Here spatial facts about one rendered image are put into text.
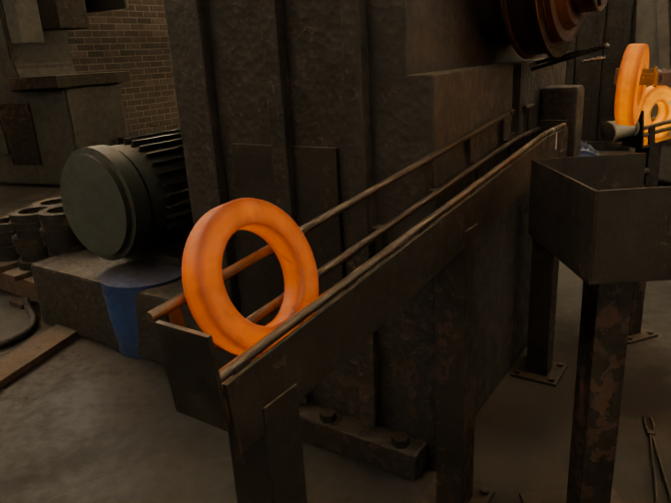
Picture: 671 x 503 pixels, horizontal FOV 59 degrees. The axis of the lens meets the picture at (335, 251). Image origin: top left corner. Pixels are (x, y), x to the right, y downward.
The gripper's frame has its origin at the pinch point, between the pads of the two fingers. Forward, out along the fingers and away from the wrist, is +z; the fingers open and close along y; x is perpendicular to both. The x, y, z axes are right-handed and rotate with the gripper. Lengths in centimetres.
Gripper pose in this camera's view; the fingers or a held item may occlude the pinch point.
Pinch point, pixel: (634, 76)
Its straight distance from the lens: 134.5
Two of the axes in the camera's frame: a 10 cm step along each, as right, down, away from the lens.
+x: -0.2, -9.4, -3.4
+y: 5.5, -2.9, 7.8
